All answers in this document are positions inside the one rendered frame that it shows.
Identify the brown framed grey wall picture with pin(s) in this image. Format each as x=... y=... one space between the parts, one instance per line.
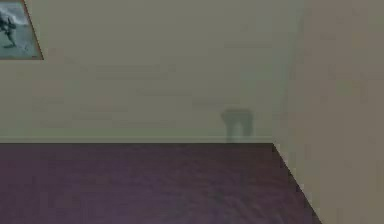
x=16 y=36

